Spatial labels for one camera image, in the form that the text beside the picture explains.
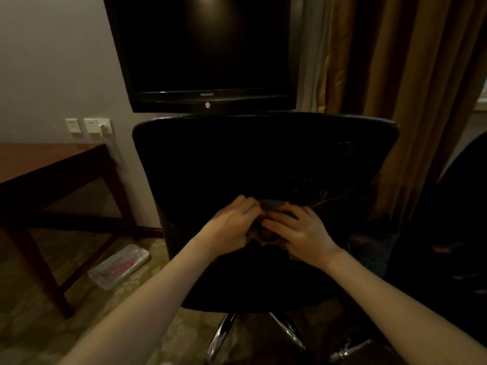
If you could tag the person's left hand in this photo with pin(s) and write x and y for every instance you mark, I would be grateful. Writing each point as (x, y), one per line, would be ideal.
(228, 231)

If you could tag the person's right hand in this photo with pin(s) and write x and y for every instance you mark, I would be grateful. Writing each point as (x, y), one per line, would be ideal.
(304, 235)

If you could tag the person's left fingers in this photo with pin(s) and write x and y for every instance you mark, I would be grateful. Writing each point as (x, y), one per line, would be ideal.
(249, 210)

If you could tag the person's right thumb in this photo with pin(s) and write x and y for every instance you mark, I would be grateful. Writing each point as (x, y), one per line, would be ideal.
(276, 226)

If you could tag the dark cloth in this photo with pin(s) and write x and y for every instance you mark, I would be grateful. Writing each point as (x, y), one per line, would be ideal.
(271, 224)

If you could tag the person's left forearm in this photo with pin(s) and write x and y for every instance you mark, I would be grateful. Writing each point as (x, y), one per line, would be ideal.
(152, 300)

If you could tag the person's right forearm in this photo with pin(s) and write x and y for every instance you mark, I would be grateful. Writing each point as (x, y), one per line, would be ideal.
(403, 307)

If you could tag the black office chair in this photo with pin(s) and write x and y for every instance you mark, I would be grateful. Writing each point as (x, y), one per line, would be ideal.
(266, 209)

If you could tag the clear plastic box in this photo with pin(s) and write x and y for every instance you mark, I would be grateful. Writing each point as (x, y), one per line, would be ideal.
(118, 266)

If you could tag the black flat screen television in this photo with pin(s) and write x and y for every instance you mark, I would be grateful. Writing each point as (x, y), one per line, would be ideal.
(205, 53)

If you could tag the black bag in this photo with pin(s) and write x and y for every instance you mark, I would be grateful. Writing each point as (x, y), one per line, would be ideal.
(449, 231)

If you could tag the white sheer curtain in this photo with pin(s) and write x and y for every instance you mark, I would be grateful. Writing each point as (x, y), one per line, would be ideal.
(314, 49)

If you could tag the brown curtain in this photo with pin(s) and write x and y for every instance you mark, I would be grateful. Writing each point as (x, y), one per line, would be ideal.
(399, 91)

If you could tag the brown wooden table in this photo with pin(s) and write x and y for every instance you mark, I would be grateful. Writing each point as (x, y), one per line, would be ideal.
(45, 193)

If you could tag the white wall socket with plug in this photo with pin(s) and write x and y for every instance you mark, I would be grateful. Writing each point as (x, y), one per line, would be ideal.
(98, 126)

